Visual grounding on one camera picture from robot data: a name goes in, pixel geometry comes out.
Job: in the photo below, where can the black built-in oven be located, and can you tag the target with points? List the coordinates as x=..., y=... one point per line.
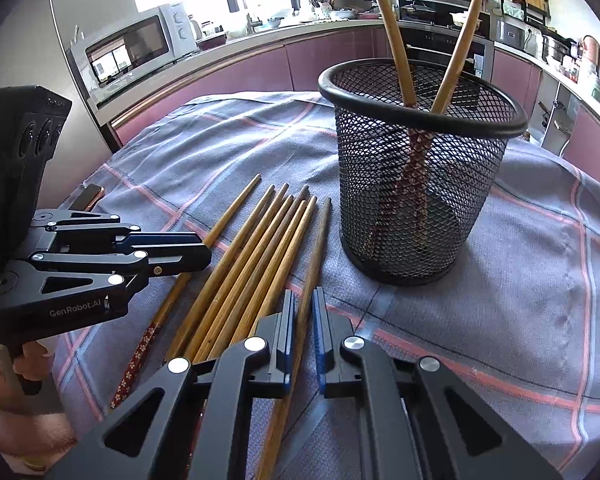
x=430, y=42

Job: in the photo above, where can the white kettle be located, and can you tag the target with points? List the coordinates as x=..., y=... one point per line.
x=196, y=29

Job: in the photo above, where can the white microwave oven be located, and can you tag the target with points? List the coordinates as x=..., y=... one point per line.
x=130, y=45

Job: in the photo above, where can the rose gold smartphone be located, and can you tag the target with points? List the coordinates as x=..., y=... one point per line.
x=87, y=197

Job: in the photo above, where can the pink kitchen cabinets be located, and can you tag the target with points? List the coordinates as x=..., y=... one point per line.
x=310, y=60

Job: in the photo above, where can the dark red bowl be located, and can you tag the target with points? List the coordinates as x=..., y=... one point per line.
x=212, y=39

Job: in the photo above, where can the pink thermos jug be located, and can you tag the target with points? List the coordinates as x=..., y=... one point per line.
x=592, y=52

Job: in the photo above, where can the person's left forearm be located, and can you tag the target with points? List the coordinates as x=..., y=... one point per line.
x=10, y=425

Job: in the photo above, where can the white casserole pot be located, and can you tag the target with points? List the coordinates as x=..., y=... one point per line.
x=465, y=19

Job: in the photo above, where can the wok with glass lid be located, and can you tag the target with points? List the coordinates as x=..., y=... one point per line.
x=417, y=10

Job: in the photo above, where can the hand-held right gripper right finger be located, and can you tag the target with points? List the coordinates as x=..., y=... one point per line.
x=322, y=332

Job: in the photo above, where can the bundle of wooden chopsticks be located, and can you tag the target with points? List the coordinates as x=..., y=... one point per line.
x=260, y=265

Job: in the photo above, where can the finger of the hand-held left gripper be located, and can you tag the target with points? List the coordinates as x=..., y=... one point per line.
x=180, y=260
x=130, y=242

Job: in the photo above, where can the kitchen shelf rack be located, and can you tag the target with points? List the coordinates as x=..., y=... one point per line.
x=522, y=15

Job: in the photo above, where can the black mesh utensil holder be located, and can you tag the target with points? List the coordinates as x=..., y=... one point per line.
x=460, y=200

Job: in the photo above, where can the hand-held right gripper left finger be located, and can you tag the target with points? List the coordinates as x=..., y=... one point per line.
x=286, y=332

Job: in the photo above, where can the grey checkered tablecloth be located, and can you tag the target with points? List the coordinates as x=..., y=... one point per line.
x=505, y=320

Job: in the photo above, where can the person's left hand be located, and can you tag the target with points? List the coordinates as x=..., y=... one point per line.
x=32, y=360

